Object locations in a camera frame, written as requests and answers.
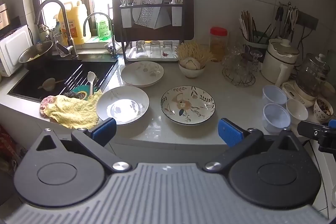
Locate hanging kitchen scissors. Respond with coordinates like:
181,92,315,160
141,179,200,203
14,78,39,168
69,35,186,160
287,5,300,41

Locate glass electric kettle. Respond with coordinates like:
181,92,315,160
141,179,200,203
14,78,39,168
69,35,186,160
297,53,331,102

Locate chopstick holder with chopsticks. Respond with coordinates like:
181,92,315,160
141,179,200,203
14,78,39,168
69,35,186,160
239,10,279,49

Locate white microwave oven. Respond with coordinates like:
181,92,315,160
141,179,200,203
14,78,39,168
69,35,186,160
0,25,34,77

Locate black wall rail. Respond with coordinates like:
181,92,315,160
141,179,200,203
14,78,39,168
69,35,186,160
278,2,320,29

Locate white ceramic bowl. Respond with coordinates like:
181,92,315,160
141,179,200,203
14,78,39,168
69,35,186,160
286,98,309,125

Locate wire rack of glass cups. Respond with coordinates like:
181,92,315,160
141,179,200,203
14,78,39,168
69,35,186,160
222,43,263,87

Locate drinking glass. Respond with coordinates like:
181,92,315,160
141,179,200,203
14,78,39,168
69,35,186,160
150,40,161,57
135,40,147,58
163,40,174,56

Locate floral plate dark rim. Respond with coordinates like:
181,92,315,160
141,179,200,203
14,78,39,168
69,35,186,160
161,86,216,125

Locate cream kettle base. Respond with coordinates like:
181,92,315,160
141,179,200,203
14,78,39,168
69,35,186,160
281,80,315,108

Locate small leaf-print bowl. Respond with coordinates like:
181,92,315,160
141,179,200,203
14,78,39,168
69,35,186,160
313,97,334,121

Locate green dish soap bottle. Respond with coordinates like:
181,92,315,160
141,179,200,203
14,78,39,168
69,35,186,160
96,13,113,39

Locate black kitchen sink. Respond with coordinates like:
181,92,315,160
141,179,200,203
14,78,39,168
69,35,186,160
7,55,119,103

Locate translucent plastic bowl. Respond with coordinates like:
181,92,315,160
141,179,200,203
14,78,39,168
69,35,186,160
262,85,287,107
263,103,291,134

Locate white drip tray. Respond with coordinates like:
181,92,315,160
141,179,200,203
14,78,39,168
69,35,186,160
125,44,181,64

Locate plastic jar red lid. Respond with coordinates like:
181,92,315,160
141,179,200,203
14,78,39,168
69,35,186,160
209,27,228,62

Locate yellow detergent bottle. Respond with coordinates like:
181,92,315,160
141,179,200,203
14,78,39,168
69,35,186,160
58,0,92,45

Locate tall steel faucet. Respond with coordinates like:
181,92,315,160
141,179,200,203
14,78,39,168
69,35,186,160
35,0,79,59

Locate bundle of dried noodles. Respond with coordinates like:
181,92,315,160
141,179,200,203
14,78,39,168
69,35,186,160
175,40,214,68

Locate yellow dish cloth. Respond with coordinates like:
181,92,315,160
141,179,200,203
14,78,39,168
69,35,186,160
47,90,103,129

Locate patterned kitchen cleaver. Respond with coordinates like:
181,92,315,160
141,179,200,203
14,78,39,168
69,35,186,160
132,0,166,30

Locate small steel faucet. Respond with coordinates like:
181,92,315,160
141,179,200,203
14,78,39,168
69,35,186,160
83,12,119,58

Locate white electric cooking pot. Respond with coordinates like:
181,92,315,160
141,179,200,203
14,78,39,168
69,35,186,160
261,38,300,86

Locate dark brown cutting board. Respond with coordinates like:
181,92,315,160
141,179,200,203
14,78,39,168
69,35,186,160
112,0,195,42

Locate white plate faint leaf print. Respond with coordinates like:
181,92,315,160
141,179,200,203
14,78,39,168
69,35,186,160
96,86,150,125

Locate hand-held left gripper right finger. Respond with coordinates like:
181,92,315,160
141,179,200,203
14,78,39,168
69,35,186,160
203,117,309,174

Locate white plastic spoon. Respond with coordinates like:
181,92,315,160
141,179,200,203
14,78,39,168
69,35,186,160
87,71,96,96

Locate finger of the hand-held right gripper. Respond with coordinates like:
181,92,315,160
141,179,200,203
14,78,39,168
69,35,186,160
297,119,336,153

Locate white plate faint flower print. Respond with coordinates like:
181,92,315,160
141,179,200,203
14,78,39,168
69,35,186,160
120,61,165,88

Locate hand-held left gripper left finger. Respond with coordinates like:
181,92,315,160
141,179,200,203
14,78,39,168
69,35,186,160
26,117,132,174

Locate black dish rack with utensils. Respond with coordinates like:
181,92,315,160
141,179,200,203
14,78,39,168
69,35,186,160
108,0,184,63

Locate stainless steel bowl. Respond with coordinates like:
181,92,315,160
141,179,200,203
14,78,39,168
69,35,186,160
18,40,54,64

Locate pink crochet cloth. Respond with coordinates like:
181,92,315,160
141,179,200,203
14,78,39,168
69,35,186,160
39,96,58,118

